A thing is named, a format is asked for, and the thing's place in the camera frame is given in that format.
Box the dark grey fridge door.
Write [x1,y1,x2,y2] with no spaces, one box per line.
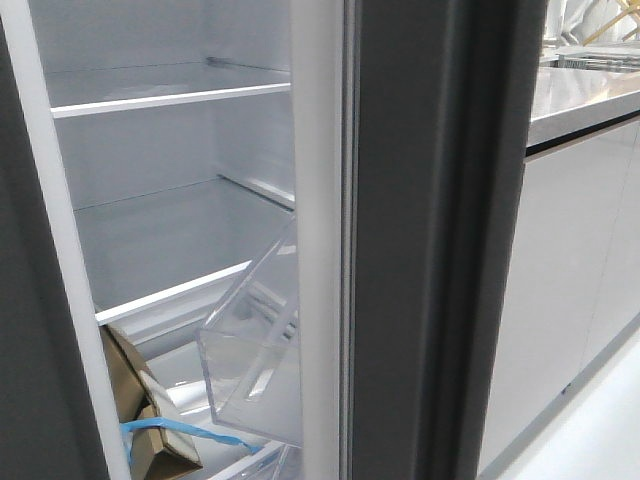
[290,1,546,479]
[1,45,109,479]

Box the clear plastic door bin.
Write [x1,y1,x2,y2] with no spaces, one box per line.
[197,220,303,447]

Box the lower white glass fridge shelf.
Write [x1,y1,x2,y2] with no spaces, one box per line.
[75,178,291,324]

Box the white glass fridge shelf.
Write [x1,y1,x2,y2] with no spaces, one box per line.
[45,63,291,119]
[75,178,291,324]

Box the white fridge interior cabinet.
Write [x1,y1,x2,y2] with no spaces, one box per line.
[1,1,302,479]

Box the upper white glass fridge shelf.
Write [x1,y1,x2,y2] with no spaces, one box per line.
[45,63,291,119]

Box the grey kitchen counter cabinet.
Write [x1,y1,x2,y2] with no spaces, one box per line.
[477,67,639,479]

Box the brown cardboard box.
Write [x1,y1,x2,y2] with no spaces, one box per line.
[100,326,203,479]

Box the steel sink dish rack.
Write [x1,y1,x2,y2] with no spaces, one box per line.
[553,40,639,73]

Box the wooden folding stand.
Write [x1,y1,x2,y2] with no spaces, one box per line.
[582,1,639,46]

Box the blue plastic strap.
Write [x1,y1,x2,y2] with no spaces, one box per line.
[119,418,262,469]

